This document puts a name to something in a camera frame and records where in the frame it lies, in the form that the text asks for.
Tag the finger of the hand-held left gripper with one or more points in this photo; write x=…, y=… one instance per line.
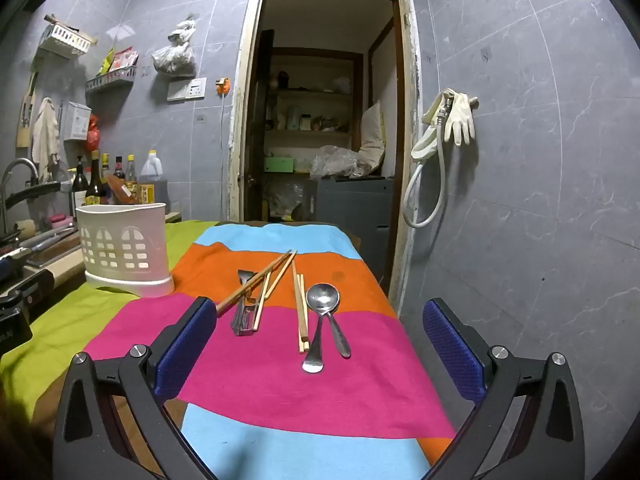
x=9, y=265
x=30, y=287

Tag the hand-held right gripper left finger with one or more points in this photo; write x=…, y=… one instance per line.
x=185, y=345

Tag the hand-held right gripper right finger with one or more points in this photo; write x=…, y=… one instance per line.
x=455, y=350

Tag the metal fork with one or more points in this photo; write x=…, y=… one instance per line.
x=243, y=310

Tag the brown wooden chopstick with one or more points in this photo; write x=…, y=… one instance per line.
x=250, y=287
x=280, y=266

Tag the light wooden chopstick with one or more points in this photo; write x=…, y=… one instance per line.
x=303, y=320
x=262, y=305
x=274, y=285
x=298, y=310

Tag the white plastic utensil holder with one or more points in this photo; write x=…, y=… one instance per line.
x=122, y=245

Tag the metal spoon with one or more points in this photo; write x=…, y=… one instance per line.
x=314, y=355
x=322, y=297

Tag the kitchen knife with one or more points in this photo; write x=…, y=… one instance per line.
x=50, y=238

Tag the metal faucet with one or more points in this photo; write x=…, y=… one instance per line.
x=17, y=167

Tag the dark glass bottle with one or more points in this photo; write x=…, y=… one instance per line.
x=80, y=185

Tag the dark sauce bottle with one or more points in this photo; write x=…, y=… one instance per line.
x=95, y=185

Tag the striped colourful cloth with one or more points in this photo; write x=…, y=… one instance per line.
x=300, y=395

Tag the brown packet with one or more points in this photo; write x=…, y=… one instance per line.
x=122, y=190

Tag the white towel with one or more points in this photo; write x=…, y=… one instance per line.
x=45, y=132

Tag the hanging cutting board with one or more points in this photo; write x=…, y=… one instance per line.
x=25, y=120

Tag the small sauce bottle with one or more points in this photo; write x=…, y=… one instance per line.
x=118, y=167

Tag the red plastic bag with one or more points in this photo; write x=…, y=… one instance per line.
x=92, y=135

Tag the yellow cap bottle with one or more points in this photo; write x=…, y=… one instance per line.
x=131, y=170

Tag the white box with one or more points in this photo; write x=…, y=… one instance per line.
x=75, y=120

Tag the grey cabinet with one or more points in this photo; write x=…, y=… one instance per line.
x=350, y=210

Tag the green box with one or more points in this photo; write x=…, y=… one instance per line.
x=279, y=164

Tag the white rubber glove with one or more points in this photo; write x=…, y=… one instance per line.
x=462, y=115
x=427, y=132

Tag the clear plastic bag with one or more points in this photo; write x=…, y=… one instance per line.
x=340, y=160

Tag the white pillow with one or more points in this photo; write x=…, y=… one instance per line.
x=372, y=132

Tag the snack packets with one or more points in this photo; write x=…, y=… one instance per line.
x=120, y=60

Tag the orange plug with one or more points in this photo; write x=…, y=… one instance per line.
x=222, y=86

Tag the hanging plastic bag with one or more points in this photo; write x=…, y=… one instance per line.
x=172, y=55

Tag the wooden shelf unit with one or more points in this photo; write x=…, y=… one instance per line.
x=310, y=92

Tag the grey wall rack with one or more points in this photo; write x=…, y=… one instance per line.
x=111, y=80

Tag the white wall basket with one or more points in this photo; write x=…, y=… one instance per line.
x=62, y=40

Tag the door frame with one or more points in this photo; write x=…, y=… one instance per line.
x=240, y=110

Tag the wall switch plate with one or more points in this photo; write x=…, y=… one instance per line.
x=187, y=89

